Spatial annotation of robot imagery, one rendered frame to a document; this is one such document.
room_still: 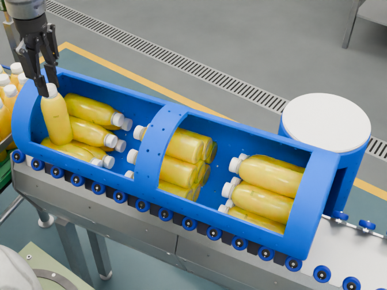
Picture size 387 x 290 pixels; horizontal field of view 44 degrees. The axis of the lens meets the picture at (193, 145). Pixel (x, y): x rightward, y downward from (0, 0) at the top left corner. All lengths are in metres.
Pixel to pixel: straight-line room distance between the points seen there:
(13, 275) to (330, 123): 1.05
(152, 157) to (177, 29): 2.78
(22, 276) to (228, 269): 0.64
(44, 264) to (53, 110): 0.41
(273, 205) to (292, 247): 0.11
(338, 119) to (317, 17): 2.66
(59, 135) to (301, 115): 0.75
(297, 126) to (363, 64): 2.25
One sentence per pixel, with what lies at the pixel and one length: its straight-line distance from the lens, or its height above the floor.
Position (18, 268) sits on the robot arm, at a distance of 0.94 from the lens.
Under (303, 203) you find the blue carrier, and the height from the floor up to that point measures 1.20.
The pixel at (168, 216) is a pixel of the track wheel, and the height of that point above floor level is 0.97.
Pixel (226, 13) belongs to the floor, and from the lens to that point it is 4.14.
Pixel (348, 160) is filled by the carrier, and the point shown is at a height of 0.99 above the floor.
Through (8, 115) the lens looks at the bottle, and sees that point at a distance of 1.65.
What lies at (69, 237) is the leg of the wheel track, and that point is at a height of 0.55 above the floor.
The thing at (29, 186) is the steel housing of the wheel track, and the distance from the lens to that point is 1.65.
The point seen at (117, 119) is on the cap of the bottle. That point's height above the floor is 1.12.
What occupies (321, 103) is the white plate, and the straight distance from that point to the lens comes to 1.64.
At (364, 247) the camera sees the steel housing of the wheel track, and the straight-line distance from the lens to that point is 1.43.
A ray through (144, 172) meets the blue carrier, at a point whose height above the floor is 1.15.
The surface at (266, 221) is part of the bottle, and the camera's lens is 1.24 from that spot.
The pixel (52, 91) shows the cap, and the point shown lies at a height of 1.26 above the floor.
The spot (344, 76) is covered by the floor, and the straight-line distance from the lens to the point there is 3.58.
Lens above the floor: 2.07
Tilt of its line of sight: 45 degrees down
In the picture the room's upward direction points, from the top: straight up
